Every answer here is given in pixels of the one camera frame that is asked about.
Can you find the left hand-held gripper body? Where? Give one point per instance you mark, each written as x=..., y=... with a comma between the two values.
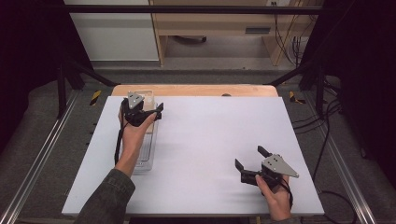
x=134, y=107

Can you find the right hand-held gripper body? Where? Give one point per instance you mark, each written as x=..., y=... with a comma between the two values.
x=278, y=166

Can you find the clear acrylic box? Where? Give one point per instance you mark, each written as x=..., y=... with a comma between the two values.
x=148, y=149

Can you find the person's left hand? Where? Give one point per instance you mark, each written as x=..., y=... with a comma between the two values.
x=132, y=138

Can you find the person's right hand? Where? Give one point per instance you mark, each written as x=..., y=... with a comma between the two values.
x=277, y=200

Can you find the wooden table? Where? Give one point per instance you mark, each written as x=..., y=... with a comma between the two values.
x=193, y=90

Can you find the white table cover board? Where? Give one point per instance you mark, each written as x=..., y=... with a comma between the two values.
x=202, y=140

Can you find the white cabinet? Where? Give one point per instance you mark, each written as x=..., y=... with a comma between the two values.
x=115, y=34

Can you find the wooden cabinet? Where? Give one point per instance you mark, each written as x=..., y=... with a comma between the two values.
x=218, y=23

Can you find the black curtain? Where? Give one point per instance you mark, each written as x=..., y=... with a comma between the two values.
x=364, y=62
x=28, y=46

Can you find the aluminium floor rail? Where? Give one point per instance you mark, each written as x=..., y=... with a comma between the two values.
x=37, y=155
x=339, y=155

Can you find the black metal frame strut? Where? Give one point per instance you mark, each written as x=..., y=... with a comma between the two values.
x=320, y=90
x=61, y=90

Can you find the black horizontal frame bar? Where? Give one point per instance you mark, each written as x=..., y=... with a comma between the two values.
x=186, y=9

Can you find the wall power socket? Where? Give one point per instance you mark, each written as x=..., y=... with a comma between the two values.
x=274, y=3

